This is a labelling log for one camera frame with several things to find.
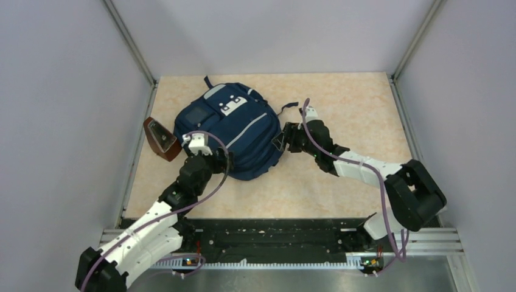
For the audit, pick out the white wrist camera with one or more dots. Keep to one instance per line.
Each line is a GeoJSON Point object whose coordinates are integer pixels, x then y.
{"type": "Point", "coordinates": [196, 144]}
{"type": "Point", "coordinates": [309, 113]}

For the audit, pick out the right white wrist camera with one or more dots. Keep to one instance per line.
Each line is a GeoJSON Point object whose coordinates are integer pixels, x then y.
{"type": "Point", "coordinates": [309, 113]}

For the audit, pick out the navy blue backpack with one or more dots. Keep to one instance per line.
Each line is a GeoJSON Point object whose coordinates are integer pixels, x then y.
{"type": "Point", "coordinates": [242, 119]}

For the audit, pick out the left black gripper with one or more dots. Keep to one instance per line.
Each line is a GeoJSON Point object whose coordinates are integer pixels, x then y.
{"type": "Point", "coordinates": [220, 164]}

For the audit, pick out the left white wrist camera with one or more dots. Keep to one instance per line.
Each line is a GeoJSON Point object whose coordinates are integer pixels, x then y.
{"type": "Point", "coordinates": [196, 144]}

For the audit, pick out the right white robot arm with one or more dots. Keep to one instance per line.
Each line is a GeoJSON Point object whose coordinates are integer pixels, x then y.
{"type": "Point", "coordinates": [410, 197]}

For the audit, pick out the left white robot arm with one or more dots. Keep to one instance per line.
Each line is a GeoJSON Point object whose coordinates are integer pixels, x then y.
{"type": "Point", "coordinates": [161, 230]}

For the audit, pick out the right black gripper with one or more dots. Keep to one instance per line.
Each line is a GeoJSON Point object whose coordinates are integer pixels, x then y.
{"type": "Point", "coordinates": [291, 131]}

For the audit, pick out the brown wedge stand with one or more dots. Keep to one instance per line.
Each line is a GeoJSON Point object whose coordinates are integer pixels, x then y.
{"type": "Point", "coordinates": [162, 142]}

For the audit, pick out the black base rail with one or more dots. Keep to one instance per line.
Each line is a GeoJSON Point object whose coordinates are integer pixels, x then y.
{"type": "Point", "coordinates": [290, 241]}

